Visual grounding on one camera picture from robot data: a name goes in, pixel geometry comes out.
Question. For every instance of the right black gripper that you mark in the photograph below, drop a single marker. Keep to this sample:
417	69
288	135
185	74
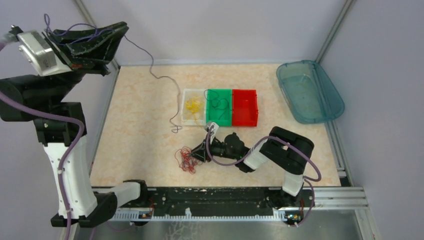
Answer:
202	155

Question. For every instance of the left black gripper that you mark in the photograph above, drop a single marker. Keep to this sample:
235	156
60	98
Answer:
92	54

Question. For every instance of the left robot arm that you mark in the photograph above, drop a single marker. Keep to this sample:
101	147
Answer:
61	129

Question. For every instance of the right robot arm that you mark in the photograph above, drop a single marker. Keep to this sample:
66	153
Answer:
288	150

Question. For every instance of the white plastic bin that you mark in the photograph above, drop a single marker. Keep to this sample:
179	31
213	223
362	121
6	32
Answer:
193	107

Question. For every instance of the green plastic bin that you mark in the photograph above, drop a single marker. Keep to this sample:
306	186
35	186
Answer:
219	106

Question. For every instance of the red plastic bin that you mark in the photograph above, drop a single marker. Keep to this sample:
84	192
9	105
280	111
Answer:
244	108

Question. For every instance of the teal transparent tub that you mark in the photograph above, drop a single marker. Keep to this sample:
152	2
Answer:
309	92

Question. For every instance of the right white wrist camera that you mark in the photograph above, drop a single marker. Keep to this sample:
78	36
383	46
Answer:
212	128

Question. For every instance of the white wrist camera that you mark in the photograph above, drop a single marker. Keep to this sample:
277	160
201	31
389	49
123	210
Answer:
39	52
212	128

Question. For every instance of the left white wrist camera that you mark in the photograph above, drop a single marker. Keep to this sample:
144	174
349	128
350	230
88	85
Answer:
39	52

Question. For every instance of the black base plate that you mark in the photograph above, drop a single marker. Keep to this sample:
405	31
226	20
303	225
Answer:
219	201

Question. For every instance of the white toothed cable duct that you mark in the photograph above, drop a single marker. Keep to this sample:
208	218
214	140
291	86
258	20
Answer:
135	215

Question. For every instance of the aluminium frame rail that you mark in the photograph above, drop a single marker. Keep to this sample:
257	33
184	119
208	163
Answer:
323	198

